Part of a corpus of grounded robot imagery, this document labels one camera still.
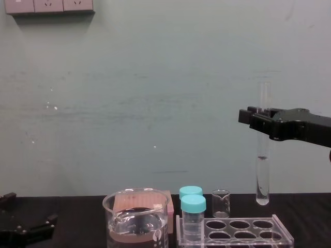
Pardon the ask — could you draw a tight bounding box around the clear glass test tube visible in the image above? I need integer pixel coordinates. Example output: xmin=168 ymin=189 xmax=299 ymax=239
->
xmin=255 ymin=80 xmax=273 ymax=206

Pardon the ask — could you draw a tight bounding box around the white wall socket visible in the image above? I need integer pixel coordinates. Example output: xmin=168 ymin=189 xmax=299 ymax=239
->
xmin=63 ymin=0 xmax=95 ymax=12
xmin=4 ymin=0 xmax=35 ymax=14
xmin=34 ymin=0 xmax=64 ymax=13

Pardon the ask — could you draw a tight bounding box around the pink cardboard box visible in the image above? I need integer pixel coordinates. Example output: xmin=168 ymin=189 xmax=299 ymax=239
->
xmin=113 ymin=190 xmax=175 ymax=235

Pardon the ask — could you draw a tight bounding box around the black table cloth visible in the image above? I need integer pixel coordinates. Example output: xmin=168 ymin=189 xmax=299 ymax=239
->
xmin=0 ymin=192 xmax=331 ymax=248

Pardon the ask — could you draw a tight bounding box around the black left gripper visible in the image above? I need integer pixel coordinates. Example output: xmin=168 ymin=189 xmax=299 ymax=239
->
xmin=0 ymin=192 xmax=58 ymax=248

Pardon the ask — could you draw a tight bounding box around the clear vial with blue cap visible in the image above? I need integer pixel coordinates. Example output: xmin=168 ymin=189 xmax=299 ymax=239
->
xmin=178 ymin=185 xmax=203 ymax=202
xmin=180 ymin=194 xmax=207 ymax=241

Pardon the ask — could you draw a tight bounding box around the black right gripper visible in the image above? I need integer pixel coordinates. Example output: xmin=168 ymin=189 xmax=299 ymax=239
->
xmin=238 ymin=105 xmax=331 ymax=149

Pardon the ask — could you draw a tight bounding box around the small empty glass beaker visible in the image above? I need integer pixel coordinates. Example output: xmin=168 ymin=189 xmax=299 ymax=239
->
xmin=212 ymin=189 xmax=231 ymax=219

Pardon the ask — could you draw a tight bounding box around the large glass beaker with liquid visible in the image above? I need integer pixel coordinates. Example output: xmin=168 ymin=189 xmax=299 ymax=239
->
xmin=102 ymin=187 xmax=172 ymax=248

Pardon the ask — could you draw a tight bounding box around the clear acrylic test tube rack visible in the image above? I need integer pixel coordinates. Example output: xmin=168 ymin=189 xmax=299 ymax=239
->
xmin=176 ymin=214 xmax=295 ymax=248

